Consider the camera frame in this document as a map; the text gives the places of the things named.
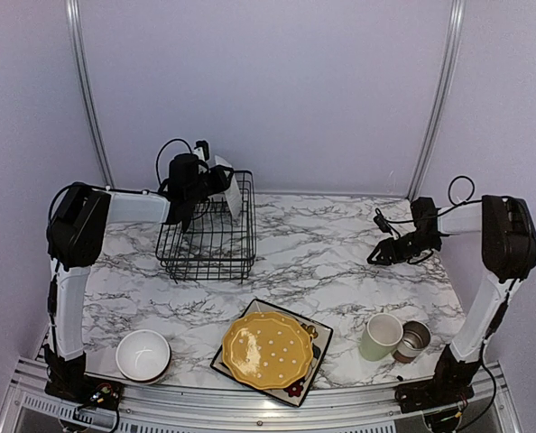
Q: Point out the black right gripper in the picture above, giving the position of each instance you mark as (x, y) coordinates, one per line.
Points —
(385, 245)

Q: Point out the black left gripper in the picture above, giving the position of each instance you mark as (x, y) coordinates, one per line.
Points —
(222, 182)

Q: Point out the round brown rim floral plate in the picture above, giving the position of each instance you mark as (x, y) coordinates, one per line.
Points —
(232, 194)

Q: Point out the yellow polka dot plate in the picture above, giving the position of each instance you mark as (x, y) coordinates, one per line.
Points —
(267, 350)

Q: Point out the black square floral plate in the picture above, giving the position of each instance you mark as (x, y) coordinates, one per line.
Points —
(184, 214)

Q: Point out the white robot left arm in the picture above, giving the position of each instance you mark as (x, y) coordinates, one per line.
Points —
(76, 232)

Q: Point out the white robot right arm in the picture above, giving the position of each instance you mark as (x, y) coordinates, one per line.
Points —
(508, 253)

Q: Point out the light green mug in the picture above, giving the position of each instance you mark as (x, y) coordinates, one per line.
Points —
(383, 332)

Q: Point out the brown grey metal-lined cup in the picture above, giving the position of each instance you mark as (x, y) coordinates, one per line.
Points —
(416, 338)

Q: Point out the white square floral plate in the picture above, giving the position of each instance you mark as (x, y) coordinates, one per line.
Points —
(321, 335)

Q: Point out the white ceramic bowl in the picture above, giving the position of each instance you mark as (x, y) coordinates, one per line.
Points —
(143, 356)

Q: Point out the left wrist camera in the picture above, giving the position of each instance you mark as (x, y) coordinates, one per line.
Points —
(186, 168)

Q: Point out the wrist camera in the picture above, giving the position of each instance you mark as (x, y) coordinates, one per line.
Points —
(186, 168)
(384, 225)

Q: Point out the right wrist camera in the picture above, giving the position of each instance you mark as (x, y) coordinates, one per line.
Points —
(384, 225)

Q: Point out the black wire dish rack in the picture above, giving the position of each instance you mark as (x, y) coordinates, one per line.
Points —
(215, 247)

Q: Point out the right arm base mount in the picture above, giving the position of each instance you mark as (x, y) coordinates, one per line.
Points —
(450, 383)

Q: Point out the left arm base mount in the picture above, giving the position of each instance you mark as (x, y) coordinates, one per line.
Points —
(68, 380)

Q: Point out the aluminium frame rail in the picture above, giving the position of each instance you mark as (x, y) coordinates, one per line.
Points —
(163, 408)

